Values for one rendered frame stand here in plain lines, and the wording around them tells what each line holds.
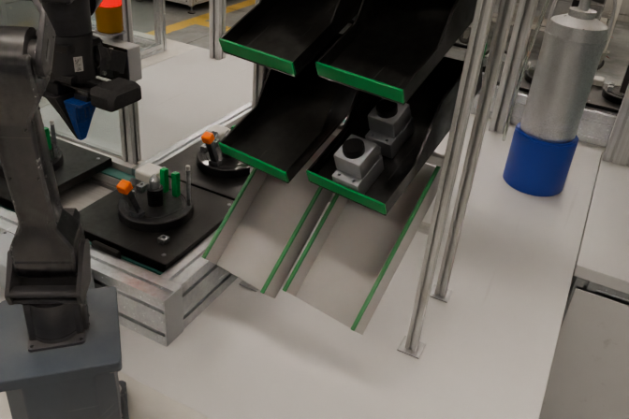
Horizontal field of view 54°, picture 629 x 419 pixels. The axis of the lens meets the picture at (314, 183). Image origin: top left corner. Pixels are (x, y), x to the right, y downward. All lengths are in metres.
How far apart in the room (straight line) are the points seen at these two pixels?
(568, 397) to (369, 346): 0.70
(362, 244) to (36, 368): 0.48
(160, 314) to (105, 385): 0.23
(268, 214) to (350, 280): 0.18
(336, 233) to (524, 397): 0.41
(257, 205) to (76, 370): 0.41
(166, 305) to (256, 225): 0.19
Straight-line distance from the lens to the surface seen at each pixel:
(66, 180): 1.35
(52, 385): 0.83
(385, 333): 1.14
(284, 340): 1.10
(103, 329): 0.84
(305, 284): 0.98
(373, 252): 0.95
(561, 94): 1.58
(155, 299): 1.03
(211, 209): 1.22
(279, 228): 1.00
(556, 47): 1.56
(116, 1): 1.26
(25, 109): 0.64
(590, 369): 1.62
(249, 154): 0.93
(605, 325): 1.53
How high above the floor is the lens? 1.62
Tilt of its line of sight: 30 degrees down
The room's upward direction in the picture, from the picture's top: 5 degrees clockwise
